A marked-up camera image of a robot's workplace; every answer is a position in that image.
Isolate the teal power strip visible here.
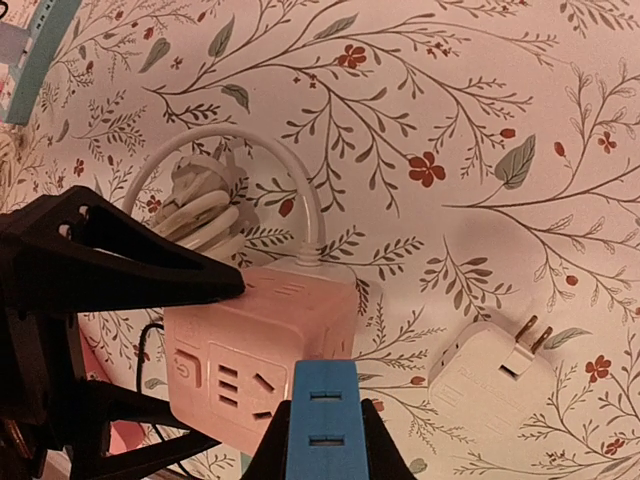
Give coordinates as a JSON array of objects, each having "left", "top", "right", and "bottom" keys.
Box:
[{"left": 1, "top": 1, "right": 80, "bottom": 126}]

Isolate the blue plug adapter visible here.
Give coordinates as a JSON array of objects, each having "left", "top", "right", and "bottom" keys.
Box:
[{"left": 285, "top": 360, "right": 369, "bottom": 480}]

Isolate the black thin adapter cable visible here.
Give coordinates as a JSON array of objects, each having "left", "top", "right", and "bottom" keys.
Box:
[{"left": 133, "top": 322, "right": 191, "bottom": 476}]

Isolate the pink cube socket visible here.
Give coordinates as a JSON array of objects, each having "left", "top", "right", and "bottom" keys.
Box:
[{"left": 164, "top": 263, "right": 359, "bottom": 454}]

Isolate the white square adapter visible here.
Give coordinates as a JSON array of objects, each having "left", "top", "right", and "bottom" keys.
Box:
[{"left": 428, "top": 315, "right": 555, "bottom": 437}]

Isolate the white cord bundle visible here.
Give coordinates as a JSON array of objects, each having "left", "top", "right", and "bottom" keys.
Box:
[{"left": 122, "top": 127, "right": 329, "bottom": 266}]

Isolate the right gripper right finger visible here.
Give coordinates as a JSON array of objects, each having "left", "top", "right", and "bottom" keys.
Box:
[{"left": 361, "top": 399, "right": 416, "bottom": 480}]

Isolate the floral table mat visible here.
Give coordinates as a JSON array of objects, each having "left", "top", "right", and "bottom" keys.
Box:
[{"left": 1, "top": 1, "right": 639, "bottom": 479}]

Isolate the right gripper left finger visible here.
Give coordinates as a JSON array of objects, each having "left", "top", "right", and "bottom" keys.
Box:
[{"left": 241, "top": 400, "right": 291, "bottom": 480}]

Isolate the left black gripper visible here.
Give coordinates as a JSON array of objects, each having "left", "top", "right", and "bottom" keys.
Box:
[{"left": 1, "top": 186, "right": 245, "bottom": 479}]

